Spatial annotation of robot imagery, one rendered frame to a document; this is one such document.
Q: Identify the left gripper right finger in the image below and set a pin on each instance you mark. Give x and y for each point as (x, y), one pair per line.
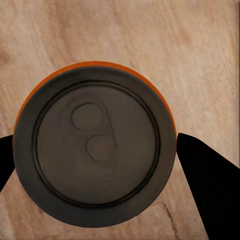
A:
(215, 185)

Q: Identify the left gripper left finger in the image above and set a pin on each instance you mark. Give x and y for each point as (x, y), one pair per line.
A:
(7, 165)

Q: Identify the can of soda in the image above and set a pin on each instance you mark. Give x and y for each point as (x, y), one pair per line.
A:
(94, 144)

